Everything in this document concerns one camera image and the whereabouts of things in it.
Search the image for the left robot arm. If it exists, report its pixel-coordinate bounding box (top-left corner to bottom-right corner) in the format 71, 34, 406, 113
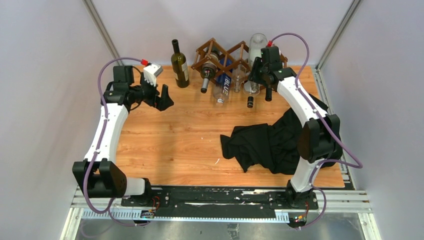
72, 63, 174, 207

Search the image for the blue labelled clear bottle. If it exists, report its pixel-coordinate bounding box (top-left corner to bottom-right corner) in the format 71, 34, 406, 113
213, 69, 233, 106

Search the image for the tall clear glass bottle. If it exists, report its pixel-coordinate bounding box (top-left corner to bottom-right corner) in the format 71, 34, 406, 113
244, 33, 268, 97

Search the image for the dark green wine bottle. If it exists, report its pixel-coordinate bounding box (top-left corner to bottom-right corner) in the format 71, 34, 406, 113
171, 39, 190, 88

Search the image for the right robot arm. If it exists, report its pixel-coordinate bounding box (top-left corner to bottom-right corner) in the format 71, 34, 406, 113
248, 46, 343, 208

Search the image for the black cloth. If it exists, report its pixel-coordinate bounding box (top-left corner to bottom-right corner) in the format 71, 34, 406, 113
219, 93, 344, 175

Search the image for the small clear glass bottle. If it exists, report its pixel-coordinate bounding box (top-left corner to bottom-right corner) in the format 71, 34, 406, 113
232, 65, 243, 93

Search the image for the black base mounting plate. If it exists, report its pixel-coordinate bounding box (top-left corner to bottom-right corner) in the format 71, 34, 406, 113
121, 185, 318, 220

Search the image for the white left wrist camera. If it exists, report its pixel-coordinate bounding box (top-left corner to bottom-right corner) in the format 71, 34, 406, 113
143, 63, 163, 87

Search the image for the aluminium frame rail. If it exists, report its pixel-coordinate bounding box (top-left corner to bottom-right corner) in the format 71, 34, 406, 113
61, 186, 381, 240

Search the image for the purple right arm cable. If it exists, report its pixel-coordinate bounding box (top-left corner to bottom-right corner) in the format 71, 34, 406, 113
266, 32, 364, 231

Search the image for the dark green bottle right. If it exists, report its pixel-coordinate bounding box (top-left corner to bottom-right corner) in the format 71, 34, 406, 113
264, 79, 279, 102

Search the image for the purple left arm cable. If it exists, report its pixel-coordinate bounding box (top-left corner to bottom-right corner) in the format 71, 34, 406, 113
79, 56, 153, 239

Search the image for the brown wooden wine rack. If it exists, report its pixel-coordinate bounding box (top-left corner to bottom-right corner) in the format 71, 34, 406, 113
190, 37, 289, 91

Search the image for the brown bottle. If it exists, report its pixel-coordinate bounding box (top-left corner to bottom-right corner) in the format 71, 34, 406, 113
200, 47, 220, 94

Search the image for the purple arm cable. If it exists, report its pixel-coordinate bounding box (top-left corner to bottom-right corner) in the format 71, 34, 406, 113
79, 56, 153, 239
266, 32, 364, 231

